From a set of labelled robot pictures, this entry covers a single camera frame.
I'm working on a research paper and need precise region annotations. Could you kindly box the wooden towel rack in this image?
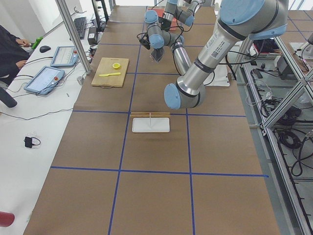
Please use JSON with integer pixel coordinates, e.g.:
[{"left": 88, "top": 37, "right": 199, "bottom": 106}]
[{"left": 131, "top": 112, "right": 170, "bottom": 119}]

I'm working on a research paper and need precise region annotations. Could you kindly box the teach pendant tablet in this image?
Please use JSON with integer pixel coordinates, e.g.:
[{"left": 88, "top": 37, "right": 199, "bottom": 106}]
[
  {"left": 50, "top": 46, "right": 78, "bottom": 68},
  {"left": 24, "top": 66, "right": 65, "bottom": 95}
]

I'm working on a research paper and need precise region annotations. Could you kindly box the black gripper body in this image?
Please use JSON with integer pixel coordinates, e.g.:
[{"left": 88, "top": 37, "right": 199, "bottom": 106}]
[{"left": 138, "top": 33, "right": 151, "bottom": 50}]

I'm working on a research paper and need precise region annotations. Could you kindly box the upper teach pendant tablet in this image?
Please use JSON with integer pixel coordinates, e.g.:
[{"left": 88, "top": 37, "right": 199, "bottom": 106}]
[{"left": 50, "top": 46, "right": 78, "bottom": 68}]

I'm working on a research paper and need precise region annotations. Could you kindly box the small black device with cable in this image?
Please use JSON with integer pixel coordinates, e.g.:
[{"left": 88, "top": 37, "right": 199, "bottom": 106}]
[{"left": 24, "top": 137, "right": 41, "bottom": 148}]

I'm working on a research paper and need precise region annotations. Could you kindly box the aluminium frame post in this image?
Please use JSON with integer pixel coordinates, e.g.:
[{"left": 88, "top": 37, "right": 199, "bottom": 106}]
[{"left": 55, "top": 0, "right": 91, "bottom": 75}]

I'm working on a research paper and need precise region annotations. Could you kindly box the grey and pink cloth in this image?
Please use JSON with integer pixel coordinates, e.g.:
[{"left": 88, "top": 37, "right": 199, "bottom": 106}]
[{"left": 150, "top": 47, "right": 164, "bottom": 63}]

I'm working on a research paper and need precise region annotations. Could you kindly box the aluminium frame rail right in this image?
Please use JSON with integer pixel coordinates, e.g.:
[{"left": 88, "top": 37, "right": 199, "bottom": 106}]
[{"left": 240, "top": 32, "right": 313, "bottom": 235}]

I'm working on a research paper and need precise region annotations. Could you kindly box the person in black sleeves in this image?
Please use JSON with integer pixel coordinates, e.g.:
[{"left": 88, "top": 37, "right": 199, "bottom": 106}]
[{"left": 0, "top": 25, "right": 30, "bottom": 85}]

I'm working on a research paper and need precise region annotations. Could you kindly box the yellow lemon slice toy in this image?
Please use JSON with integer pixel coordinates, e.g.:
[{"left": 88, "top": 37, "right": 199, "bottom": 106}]
[{"left": 112, "top": 63, "right": 121, "bottom": 70}]

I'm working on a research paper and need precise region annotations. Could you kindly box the yellow plastic knife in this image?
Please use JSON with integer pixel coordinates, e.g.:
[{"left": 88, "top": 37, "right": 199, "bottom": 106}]
[{"left": 98, "top": 72, "right": 121, "bottom": 77}]

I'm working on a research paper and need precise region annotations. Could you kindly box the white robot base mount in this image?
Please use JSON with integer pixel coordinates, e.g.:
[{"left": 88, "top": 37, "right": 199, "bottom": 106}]
[{"left": 203, "top": 65, "right": 230, "bottom": 87}]

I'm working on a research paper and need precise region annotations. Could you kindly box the black keyboard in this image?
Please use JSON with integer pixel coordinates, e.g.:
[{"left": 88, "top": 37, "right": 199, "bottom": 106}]
[{"left": 73, "top": 17, "right": 87, "bottom": 39}]

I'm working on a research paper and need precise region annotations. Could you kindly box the black computer mouse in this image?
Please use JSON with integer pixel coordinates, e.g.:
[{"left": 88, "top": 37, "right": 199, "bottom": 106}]
[{"left": 39, "top": 46, "right": 51, "bottom": 53}]

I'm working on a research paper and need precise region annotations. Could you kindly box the red cylinder object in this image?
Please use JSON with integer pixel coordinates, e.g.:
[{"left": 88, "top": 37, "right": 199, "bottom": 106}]
[{"left": 0, "top": 211, "right": 15, "bottom": 227}]

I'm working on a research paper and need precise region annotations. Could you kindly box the black power adapter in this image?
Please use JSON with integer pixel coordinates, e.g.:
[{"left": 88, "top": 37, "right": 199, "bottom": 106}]
[{"left": 88, "top": 27, "right": 98, "bottom": 45}]

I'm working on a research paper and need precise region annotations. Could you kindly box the black cable bundle floor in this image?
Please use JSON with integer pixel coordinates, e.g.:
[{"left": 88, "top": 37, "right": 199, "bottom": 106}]
[{"left": 268, "top": 99, "right": 313, "bottom": 181}]

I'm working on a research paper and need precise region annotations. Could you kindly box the lower teach pendant tablet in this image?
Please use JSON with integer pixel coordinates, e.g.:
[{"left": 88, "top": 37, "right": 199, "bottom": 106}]
[{"left": 24, "top": 66, "right": 65, "bottom": 95}]

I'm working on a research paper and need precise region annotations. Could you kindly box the green handled tool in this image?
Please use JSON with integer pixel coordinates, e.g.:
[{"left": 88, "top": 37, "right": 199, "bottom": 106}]
[{"left": 31, "top": 36, "right": 43, "bottom": 49}]

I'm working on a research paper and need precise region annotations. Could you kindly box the bamboo cutting board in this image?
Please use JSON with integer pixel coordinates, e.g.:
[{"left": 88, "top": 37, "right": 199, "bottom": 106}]
[{"left": 91, "top": 57, "right": 129, "bottom": 88}]

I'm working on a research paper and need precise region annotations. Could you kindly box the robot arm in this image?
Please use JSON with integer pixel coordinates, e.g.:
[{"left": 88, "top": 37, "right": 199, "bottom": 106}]
[
  {"left": 138, "top": 0, "right": 204, "bottom": 75},
  {"left": 164, "top": 0, "right": 289, "bottom": 109}
]

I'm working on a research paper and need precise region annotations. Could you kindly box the white rectangular tray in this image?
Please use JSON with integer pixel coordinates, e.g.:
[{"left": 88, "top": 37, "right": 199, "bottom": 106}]
[{"left": 132, "top": 117, "right": 170, "bottom": 133}]

